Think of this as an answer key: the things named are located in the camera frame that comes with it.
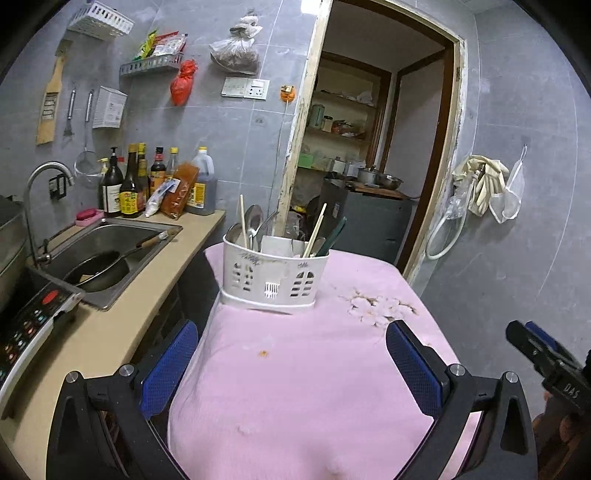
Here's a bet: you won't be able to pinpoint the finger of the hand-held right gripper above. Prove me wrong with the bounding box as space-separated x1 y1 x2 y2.
526 320 583 367
505 319 556 371

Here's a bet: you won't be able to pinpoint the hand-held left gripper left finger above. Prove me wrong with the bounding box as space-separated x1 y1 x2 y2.
45 318 200 480

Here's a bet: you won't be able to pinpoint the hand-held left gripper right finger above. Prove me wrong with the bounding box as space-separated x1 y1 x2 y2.
385 318 539 480

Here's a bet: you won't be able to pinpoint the white plastic utensil holder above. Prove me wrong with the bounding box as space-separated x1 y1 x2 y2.
222 233 331 315

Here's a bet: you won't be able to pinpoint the dark handled knife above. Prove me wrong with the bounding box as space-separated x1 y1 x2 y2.
318 216 347 257

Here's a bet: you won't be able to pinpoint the metal fork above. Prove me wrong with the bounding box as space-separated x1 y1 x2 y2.
256 210 281 253

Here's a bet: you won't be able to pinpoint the person's right hand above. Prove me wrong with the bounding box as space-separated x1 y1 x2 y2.
531 405 591 468

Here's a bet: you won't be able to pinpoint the pink tablecloth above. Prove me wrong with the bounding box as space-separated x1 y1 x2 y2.
166 242 484 480

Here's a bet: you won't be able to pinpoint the black frying pan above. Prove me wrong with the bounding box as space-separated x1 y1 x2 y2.
62 232 170 293

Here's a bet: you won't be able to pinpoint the stainless steel sink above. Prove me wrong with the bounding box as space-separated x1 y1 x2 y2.
30 217 184 311

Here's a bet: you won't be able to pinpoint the induction cooker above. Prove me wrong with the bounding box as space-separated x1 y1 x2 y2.
0 268 86 403

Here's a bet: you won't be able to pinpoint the grey washing machine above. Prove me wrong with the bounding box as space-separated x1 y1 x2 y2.
318 178 414 273

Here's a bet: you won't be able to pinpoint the clear plastic wrap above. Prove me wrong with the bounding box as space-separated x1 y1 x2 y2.
444 187 470 222

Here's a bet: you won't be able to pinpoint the cream rubber gloves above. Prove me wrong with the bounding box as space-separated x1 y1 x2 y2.
452 154 510 218

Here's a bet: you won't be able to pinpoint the white blue packet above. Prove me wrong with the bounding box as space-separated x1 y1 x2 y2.
144 179 179 218

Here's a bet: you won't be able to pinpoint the pink soap dish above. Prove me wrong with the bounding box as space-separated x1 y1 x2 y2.
75 208 105 227

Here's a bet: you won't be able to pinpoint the dark sauce bottle yellow label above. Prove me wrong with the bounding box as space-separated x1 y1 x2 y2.
119 144 145 218

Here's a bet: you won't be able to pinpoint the orange noodle packet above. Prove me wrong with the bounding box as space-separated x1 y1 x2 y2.
159 161 201 221

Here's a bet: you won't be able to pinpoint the wooden board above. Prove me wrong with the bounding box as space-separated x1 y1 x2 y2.
348 181 412 200

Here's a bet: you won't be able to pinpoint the large dark oil jug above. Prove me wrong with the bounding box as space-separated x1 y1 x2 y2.
185 146 218 217

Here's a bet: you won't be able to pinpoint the dark pump bottle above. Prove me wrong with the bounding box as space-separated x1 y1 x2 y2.
98 147 124 219

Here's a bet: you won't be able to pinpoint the red labelled sauce bottle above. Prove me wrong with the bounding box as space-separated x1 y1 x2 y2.
150 147 168 190

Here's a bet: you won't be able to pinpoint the yellow capped sauce bottle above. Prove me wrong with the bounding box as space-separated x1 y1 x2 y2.
137 142 151 199

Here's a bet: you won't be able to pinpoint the metal faucet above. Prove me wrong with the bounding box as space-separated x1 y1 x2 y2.
23 161 75 267

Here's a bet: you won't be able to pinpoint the metal mesh strainer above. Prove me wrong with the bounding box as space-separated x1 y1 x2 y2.
74 90 103 176

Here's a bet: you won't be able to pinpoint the wooden shelf unit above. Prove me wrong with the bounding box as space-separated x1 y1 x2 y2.
298 51 393 176

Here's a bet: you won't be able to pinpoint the red plastic bag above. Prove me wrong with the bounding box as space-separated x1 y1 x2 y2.
170 59 199 107

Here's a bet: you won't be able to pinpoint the white power socket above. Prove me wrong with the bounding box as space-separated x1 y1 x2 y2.
221 77 250 98

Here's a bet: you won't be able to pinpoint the wooden grater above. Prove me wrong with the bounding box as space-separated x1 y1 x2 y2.
36 39 75 147

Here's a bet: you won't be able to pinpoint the green yellow snack packet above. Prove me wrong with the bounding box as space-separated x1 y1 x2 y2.
134 28 160 61

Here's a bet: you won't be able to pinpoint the red snack packet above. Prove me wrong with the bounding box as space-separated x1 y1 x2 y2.
154 31 189 59

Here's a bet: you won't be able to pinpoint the clear bag of dried goods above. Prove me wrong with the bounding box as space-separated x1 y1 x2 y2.
209 14 262 75

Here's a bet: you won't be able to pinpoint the white hose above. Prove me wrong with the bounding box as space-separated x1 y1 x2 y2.
425 168 483 261

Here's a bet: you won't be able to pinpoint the white cable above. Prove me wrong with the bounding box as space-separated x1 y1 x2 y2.
272 102 291 185

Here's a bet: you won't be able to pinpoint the white wall box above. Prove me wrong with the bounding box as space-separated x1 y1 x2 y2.
92 86 129 129

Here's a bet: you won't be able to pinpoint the door frame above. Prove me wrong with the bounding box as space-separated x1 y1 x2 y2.
274 0 470 283

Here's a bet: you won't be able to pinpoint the grey wall rack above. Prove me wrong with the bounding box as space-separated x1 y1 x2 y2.
119 52 184 78

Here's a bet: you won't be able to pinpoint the white wall basket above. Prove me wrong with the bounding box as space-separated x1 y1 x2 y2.
67 1 135 39

